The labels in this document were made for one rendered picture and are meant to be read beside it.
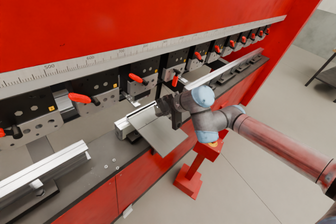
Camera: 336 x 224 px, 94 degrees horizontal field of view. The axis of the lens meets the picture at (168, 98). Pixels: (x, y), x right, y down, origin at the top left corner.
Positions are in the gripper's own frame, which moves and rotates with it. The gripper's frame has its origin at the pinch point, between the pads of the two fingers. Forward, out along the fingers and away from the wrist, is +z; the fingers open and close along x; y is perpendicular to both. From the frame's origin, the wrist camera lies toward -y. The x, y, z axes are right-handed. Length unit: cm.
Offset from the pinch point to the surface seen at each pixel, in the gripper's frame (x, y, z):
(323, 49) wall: -763, -55, 49
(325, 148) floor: -243, -153, 8
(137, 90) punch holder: 10.1, 13.9, -8.9
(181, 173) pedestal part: -36, -69, 63
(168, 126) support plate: -2.7, -7.9, -0.9
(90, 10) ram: 26, 33, -34
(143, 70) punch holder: 7.3, 20.1, -15.6
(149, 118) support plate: 3.0, -0.6, 5.1
